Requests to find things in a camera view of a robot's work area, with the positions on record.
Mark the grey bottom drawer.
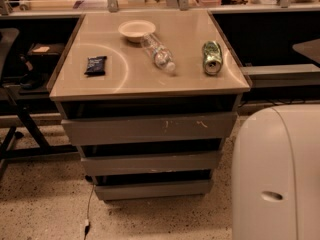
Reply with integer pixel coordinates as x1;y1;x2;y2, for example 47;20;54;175
95;180;213;200

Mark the grey drawer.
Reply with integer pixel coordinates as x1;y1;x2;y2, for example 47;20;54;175
62;112;237;146
81;151;222;176
95;180;213;200

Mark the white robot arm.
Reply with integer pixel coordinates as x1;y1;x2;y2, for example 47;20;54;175
232;105;320;240

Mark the grey drawer cabinet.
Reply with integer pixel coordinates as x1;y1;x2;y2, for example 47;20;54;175
50;10;250;187

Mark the grey top drawer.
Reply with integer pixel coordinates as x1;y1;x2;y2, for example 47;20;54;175
62;112;237;146

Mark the grey middle drawer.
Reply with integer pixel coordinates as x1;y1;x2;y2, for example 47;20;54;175
81;151;222;176

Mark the clear plastic water bottle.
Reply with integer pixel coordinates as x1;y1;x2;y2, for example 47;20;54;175
140;33;176;75

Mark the dark blue snack packet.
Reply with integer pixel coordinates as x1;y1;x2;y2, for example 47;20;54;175
85;56;107;76

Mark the green soda can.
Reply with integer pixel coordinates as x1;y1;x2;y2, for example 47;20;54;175
202;41;223;76

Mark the white paper bowl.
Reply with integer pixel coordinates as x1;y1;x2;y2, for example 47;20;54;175
118;20;156;43

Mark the black box on shelf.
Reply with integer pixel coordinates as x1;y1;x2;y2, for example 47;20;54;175
27;43;65;64

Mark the black cable on floor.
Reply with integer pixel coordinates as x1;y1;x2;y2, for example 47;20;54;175
83;183;96;240

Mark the black chair frame left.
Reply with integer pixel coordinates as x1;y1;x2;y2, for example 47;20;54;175
0;28;79;182

